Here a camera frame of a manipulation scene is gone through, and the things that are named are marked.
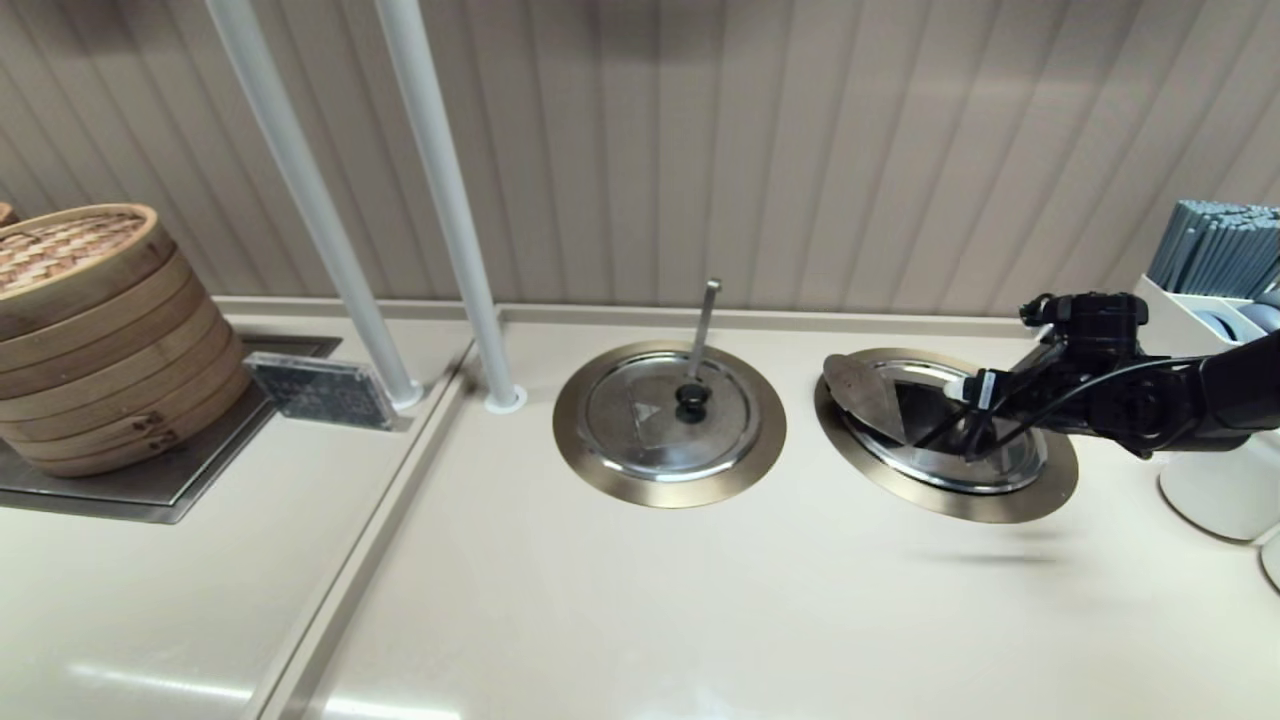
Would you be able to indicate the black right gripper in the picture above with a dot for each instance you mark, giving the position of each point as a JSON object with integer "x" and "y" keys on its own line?
{"x": 1095, "y": 320}

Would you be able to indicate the steel pot lid black knob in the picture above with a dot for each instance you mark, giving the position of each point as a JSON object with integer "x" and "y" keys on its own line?
{"x": 870, "y": 385}
{"x": 640, "y": 430}

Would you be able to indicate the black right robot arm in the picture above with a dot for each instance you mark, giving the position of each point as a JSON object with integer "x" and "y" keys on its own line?
{"x": 1230, "y": 400}

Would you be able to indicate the white utensil holder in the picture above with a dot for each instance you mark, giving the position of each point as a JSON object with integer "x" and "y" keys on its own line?
{"x": 1170, "y": 305}

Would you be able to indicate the white ceramic jar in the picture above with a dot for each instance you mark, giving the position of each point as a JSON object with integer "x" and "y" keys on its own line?
{"x": 1220, "y": 500}

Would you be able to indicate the grey chopsticks bundle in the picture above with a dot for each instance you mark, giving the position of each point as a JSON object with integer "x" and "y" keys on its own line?
{"x": 1210, "y": 250}

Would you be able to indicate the white ceramic dish edge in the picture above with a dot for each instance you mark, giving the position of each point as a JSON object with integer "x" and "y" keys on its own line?
{"x": 1272, "y": 560}

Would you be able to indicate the white metal pole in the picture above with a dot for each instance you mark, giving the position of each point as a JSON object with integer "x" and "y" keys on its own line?
{"x": 300, "y": 170}
{"x": 445, "y": 180}

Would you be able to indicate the clear acrylic sign holder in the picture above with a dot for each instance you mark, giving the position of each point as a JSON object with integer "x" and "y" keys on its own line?
{"x": 320, "y": 392}

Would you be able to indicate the stacked bamboo steamer baskets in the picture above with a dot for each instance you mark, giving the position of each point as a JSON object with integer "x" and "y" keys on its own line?
{"x": 100, "y": 350}

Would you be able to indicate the bamboo steamer edge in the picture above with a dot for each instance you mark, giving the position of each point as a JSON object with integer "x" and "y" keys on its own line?
{"x": 6, "y": 215}

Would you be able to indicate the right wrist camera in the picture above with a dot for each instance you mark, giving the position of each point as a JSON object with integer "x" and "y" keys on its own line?
{"x": 1035, "y": 310}

